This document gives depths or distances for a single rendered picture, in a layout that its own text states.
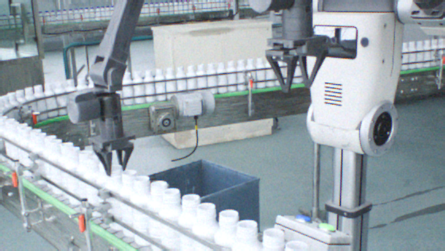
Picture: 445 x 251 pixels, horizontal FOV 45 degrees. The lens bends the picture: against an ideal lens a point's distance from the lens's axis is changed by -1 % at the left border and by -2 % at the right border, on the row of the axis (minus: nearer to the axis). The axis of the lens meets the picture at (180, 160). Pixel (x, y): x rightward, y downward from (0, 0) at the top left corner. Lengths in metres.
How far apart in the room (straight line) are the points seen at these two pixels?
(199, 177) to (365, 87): 0.84
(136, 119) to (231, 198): 1.21
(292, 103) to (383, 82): 1.75
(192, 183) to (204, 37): 3.43
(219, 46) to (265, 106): 2.37
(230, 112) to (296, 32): 2.07
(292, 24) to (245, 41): 4.56
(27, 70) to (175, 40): 2.04
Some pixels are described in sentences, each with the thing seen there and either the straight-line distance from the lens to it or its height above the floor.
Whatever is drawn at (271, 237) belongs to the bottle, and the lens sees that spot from 0.97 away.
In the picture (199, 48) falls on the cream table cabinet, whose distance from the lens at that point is 5.38.
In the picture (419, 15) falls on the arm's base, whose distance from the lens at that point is 1.43.
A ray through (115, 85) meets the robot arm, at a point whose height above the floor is 1.38.
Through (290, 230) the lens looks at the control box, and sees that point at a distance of 1.13.
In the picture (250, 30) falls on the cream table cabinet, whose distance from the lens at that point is 5.59.
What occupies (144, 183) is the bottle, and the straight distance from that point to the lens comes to 1.26.
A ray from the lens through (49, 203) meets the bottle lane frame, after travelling 1.71.
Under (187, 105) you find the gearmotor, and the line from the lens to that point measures 2.78.
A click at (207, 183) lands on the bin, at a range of 2.09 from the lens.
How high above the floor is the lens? 1.59
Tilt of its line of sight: 18 degrees down
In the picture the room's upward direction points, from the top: 4 degrees counter-clockwise
